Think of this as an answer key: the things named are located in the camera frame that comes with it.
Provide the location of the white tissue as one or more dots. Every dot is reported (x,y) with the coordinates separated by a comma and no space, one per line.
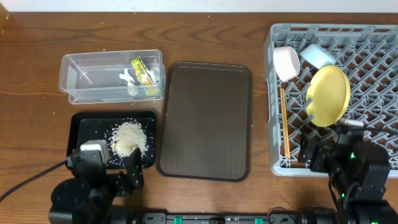
(131,87)

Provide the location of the black waste tray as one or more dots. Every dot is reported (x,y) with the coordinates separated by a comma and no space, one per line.
(86,126)

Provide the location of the green snack wrapper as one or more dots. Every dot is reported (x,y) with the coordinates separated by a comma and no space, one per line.
(145,77)

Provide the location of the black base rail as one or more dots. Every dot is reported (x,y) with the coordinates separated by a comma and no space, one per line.
(275,217)

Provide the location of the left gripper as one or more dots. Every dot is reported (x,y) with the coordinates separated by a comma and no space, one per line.
(137,177)

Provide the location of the clear plastic waste bin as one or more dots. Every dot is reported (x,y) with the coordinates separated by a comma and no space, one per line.
(92,78)

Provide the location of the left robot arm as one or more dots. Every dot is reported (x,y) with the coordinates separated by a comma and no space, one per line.
(92,210)

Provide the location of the yellow plate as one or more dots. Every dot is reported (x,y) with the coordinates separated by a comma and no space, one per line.
(330,92)

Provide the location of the grey dishwasher rack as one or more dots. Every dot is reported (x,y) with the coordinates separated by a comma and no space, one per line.
(367,54)

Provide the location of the pink white bowl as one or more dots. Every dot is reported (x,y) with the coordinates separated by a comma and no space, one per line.
(286,63)

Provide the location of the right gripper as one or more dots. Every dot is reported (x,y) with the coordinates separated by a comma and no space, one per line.
(323,152)

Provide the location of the blue bowl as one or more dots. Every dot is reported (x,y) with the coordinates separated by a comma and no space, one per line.
(317,56)

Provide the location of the dark brown serving tray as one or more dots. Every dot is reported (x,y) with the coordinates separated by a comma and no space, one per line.
(207,126)

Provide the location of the cooked rice pile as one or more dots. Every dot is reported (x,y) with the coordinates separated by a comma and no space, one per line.
(125,138)

